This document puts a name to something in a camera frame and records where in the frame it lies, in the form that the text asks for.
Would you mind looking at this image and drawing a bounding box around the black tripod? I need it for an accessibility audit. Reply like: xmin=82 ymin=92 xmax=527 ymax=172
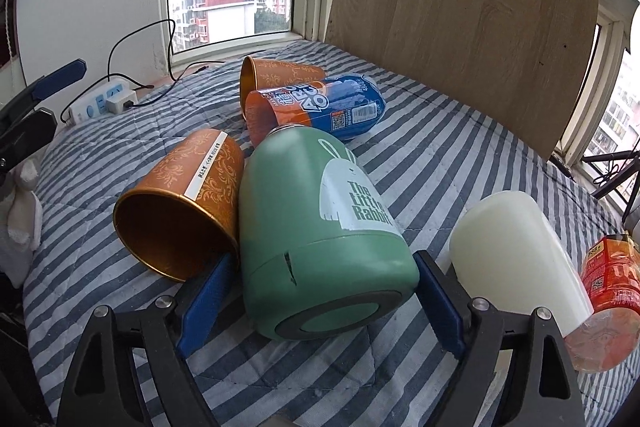
xmin=582 ymin=150 xmax=639 ymax=204

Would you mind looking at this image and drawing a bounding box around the orange paper cup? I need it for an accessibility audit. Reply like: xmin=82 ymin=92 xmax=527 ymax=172
xmin=240 ymin=56 xmax=326 ymax=112
xmin=113 ymin=128 xmax=244 ymax=282

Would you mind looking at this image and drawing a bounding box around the black cable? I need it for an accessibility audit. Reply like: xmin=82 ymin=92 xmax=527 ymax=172
xmin=60 ymin=18 xmax=227 ymax=124

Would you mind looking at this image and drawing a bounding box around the orange paper cup far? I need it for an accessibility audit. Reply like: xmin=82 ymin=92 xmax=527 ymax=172
xmin=240 ymin=56 xmax=326 ymax=112

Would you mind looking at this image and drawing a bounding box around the red clear plastic bottle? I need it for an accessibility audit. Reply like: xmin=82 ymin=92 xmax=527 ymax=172
xmin=565 ymin=234 xmax=639 ymax=373

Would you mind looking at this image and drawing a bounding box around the orange paper cup near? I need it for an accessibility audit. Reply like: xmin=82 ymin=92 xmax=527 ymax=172
xmin=113 ymin=128 xmax=244 ymax=282

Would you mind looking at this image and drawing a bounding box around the green rabbit thermos cup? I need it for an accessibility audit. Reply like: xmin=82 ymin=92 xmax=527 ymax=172
xmin=239 ymin=124 xmax=419 ymax=340

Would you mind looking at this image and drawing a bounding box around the white power strip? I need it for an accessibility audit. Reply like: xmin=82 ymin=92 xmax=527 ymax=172
xmin=63 ymin=78 xmax=138 ymax=124

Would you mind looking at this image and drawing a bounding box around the blue orange snack can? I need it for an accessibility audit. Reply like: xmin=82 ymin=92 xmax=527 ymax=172
xmin=245 ymin=74 xmax=386 ymax=145

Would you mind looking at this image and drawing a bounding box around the cream white plastic cup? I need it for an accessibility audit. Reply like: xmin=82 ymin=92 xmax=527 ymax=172
xmin=449 ymin=191 xmax=593 ymax=337

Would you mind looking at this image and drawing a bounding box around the wooden board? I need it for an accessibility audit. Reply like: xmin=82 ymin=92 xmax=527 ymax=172
xmin=326 ymin=0 xmax=599 ymax=157

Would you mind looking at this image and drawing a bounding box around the white gloved left hand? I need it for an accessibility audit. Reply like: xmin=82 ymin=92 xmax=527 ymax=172
xmin=1 ymin=157 xmax=43 ymax=251

